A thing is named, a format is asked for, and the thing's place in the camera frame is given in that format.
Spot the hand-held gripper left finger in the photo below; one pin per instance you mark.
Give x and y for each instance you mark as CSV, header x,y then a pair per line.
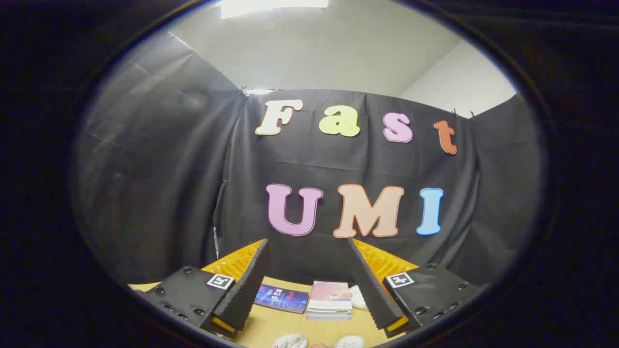
x,y
251,290

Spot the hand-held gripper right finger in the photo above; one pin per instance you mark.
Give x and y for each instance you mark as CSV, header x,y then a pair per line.
x,y
370,290

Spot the white canvas shoe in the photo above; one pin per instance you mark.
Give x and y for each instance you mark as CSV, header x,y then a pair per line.
x,y
290,341
349,342

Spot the white fluffy ball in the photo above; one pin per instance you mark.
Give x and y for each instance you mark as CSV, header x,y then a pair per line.
x,y
358,297

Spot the blue cover book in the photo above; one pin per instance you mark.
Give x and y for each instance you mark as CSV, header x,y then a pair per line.
x,y
283,298

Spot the pink cover book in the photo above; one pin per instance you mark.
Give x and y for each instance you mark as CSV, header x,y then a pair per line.
x,y
330,294

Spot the white cover book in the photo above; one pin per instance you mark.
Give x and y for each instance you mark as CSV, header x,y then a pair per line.
x,y
329,313

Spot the lavender cover book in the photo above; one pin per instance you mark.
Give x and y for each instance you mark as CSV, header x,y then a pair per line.
x,y
329,318

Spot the black backdrop cloth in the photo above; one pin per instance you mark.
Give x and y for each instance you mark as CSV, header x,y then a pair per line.
x,y
169,193

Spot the ceiling light panel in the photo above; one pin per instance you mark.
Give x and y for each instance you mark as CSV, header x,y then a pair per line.
x,y
271,7

